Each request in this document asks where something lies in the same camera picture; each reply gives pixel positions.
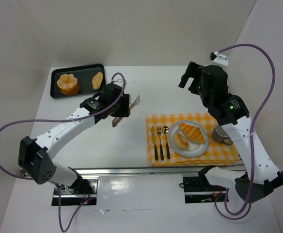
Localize silver metal tongs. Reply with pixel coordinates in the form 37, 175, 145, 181
111, 94, 141, 128

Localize striped triangular bread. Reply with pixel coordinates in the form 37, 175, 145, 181
179, 123, 205, 144

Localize ring donut bread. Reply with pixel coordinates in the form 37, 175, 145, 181
172, 133, 189, 151

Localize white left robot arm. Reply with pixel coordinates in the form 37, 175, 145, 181
18, 83, 130, 190

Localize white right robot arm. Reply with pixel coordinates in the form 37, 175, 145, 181
179, 62, 283, 203

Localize oval bread roll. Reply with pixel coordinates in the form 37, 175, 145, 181
92, 72, 104, 91

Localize black baking tray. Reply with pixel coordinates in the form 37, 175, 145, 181
50, 64, 106, 99

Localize round fluted orange cake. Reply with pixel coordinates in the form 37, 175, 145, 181
57, 74, 79, 96

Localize white round plate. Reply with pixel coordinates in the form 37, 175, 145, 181
168, 120, 209, 158

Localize yellow white checkered cloth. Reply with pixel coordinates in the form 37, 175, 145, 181
146, 113, 239, 166

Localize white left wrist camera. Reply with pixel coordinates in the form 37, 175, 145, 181
111, 78, 124, 87

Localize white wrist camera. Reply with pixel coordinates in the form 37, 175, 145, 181
209, 51, 229, 69
111, 78, 124, 87

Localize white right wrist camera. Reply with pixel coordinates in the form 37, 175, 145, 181
209, 51, 229, 69

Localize black handled knife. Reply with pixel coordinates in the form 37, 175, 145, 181
151, 126, 158, 161

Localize black handled fork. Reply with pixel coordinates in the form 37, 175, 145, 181
157, 125, 164, 161

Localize gold black handled spoon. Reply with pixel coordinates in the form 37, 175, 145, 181
162, 126, 171, 160

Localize aluminium rail front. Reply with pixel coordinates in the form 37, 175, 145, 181
75, 166, 205, 178

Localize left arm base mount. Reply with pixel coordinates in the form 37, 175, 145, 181
60, 176, 98, 206

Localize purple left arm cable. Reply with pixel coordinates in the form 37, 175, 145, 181
0, 72, 127, 233

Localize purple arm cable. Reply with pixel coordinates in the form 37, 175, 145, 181
0, 72, 127, 233
214, 43, 276, 220

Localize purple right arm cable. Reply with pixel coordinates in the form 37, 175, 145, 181
214, 43, 276, 220

